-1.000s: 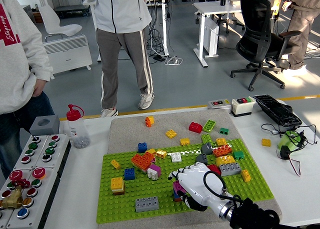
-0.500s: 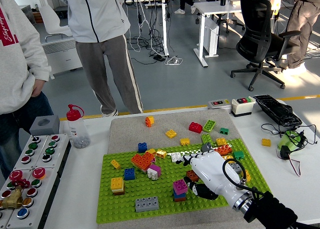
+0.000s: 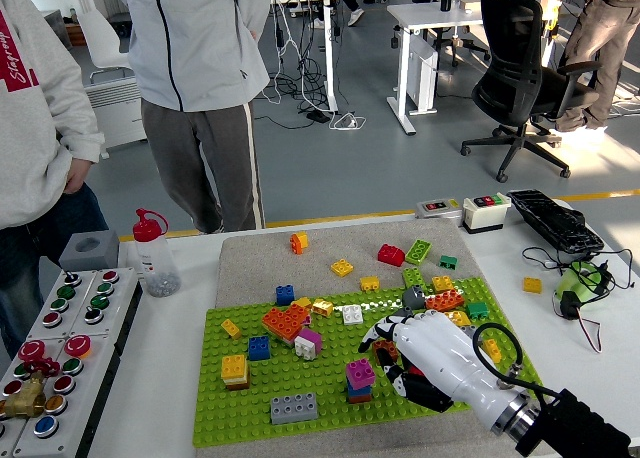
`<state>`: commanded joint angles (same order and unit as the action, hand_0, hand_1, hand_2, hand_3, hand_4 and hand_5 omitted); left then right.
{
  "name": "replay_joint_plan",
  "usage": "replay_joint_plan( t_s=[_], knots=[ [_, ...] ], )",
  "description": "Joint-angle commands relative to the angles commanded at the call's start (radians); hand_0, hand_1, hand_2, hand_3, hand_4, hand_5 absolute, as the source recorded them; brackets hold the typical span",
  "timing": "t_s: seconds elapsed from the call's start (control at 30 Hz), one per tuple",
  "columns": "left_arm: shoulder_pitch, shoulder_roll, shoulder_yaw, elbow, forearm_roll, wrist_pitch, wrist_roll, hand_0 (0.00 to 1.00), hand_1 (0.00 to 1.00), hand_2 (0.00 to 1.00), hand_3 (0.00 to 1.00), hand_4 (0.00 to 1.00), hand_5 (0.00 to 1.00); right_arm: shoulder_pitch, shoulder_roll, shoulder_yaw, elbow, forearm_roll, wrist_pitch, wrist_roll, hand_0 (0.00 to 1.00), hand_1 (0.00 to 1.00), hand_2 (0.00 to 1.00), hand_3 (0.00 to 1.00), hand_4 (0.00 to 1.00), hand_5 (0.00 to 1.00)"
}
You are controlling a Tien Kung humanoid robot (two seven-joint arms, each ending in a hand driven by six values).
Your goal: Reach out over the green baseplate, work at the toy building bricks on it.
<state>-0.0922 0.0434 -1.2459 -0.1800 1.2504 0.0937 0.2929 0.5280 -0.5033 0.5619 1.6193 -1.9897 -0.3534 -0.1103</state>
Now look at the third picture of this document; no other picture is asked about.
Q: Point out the white computer tower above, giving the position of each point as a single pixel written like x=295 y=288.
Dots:
x=422 y=78

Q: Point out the grey sloped brick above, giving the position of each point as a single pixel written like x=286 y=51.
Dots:
x=404 y=312
x=414 y=297

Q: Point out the orange and yellow brick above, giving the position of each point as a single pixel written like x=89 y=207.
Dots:
x=299 y=242

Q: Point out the white small brick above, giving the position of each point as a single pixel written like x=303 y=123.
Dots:
x=304 y=349

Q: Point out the yellow curved brick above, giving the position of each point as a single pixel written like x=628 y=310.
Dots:
x=457 y=319

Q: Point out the grey eight-button control box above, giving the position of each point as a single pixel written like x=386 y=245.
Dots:
x=82 y=303

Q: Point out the yellow brick on tan base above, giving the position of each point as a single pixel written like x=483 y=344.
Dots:
x=234 y=367

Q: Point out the grey eight-stud brick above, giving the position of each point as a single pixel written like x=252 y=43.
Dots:
x=294 y=408
x=471 y=331

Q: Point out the orange eight-stud brick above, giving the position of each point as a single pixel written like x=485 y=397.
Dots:
x=444 y=301

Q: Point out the black keyboard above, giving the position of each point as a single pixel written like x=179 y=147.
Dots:
x=555 y=220

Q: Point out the white panel heater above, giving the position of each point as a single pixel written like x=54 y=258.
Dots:
x=117 y=113

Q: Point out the magenta square brick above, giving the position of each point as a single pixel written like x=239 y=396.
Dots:
x=360 y=373

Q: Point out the yellow narrow brick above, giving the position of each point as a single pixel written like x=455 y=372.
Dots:
x=492 y=350
x=230 y=328

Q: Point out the white plastic chair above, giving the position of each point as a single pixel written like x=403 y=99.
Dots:
x=102 y=38

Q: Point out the white flat square brick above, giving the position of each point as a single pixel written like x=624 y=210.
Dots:
x=352 y=314

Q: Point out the black mesh office chair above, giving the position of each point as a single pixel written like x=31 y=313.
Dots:
x=510 y=53

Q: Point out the yellow square brick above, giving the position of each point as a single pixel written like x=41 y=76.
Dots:
x=442 y=284
x=369 y=283
x=532 y=285
x=341 y=267

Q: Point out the yellow brick behind orange cluster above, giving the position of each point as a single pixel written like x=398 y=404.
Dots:
x=301 y=302

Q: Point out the white desk with tower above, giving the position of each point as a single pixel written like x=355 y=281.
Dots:
x=405 y=78

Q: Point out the green studded baseplate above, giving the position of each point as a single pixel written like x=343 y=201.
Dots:
x=315 y=378

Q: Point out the lime green long brick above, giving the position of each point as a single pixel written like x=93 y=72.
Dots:
x=418 y=251

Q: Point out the red sloped brick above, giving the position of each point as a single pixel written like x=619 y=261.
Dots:
x=390 y=255

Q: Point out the blue brick on brown base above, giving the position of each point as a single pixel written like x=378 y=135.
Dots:
x=360 y=392

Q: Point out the grey foam mat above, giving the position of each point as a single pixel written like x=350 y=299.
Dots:
x=325 y=248

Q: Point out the blue square brick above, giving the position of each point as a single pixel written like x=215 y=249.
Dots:
x=285 y=294
x=259 y=348

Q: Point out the grey control box mushroom buttons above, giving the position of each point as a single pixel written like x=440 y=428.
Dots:
x=65 y=418

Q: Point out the golden yellow brick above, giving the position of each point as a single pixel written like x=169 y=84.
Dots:
x=322 y=307

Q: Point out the grey flat switch box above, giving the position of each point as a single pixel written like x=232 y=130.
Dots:
x=438 y=208

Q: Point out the white floor power strip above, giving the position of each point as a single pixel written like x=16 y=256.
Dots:
x=347 y=123

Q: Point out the dark green small brick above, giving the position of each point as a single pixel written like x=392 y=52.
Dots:
x=448 y=262

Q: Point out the grey cube with hole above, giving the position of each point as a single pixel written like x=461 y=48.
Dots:
x=90 y=255

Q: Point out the magenta roof brick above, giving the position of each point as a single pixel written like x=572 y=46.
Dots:
x=312 y=337

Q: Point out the brown square brick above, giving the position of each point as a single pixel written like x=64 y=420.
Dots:
x=387 y=348

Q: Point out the light green tape roll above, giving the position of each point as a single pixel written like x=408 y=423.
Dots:
x=567 y=280

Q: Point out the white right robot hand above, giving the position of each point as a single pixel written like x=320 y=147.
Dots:
x=440 y=348

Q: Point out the white three-button switch box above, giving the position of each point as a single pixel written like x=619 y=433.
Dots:
x=485 y=215

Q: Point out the clear bottle red cap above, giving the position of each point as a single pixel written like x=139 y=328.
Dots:
x=155 y=263

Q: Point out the person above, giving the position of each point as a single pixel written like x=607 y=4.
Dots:
x=600 y=38
x=30 y=128
x=200 y=38

